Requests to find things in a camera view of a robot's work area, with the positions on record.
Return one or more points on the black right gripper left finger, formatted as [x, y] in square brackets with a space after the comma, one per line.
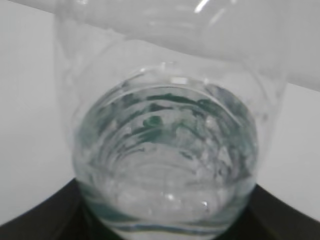
[62, 216]

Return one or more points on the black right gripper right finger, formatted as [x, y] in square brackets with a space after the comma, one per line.
[268, 218]

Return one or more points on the clear green-label water bottle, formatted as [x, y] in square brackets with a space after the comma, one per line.
[168, 107]

